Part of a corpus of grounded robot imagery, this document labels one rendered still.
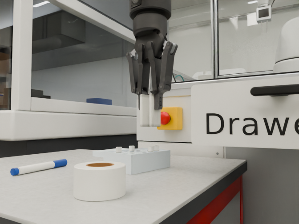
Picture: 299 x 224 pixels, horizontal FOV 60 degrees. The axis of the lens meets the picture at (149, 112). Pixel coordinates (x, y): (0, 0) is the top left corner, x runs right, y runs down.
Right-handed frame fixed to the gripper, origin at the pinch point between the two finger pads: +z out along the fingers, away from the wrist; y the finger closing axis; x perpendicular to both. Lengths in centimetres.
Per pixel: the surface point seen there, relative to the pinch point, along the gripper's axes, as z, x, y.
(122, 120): 1, 53, -67
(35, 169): 11.9, -18.0, -14.6
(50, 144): 11, 9, -60
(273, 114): 1.3, 1.2, 24.6
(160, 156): 9.9, 1.8, 1.5
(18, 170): 11.5, -21.7, -13.5
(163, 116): 0.5, 19.0, -11.5
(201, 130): 4.0, -1.2, 13.2
